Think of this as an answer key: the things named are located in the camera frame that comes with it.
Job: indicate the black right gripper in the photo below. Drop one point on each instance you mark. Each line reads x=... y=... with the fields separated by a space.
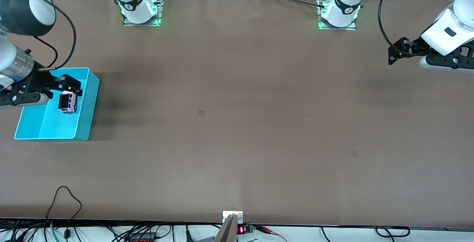
x=39 y=79

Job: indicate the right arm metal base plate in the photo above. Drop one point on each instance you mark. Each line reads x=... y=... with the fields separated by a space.
x=160 y=9

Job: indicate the red LED display module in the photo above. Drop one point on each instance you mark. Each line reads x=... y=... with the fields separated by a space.
x=244 y=229

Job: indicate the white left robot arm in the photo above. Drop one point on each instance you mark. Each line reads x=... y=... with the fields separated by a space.
x=451 y=23

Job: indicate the aluminium profile bar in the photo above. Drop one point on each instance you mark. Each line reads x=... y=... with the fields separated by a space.
x=227 y=231

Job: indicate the white metal table bracket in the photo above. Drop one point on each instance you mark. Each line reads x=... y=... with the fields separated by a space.
x=232 y=214

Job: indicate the teal plastic bin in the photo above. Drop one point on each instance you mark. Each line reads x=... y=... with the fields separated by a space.
x=52 y=123

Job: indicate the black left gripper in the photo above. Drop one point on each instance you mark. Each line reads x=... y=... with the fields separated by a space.
x=417 y=46

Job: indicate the red and black clip leads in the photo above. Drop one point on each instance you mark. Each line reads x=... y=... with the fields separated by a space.
x=270 y=231

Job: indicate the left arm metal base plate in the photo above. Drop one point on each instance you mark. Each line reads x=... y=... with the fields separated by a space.
x=351 y=26

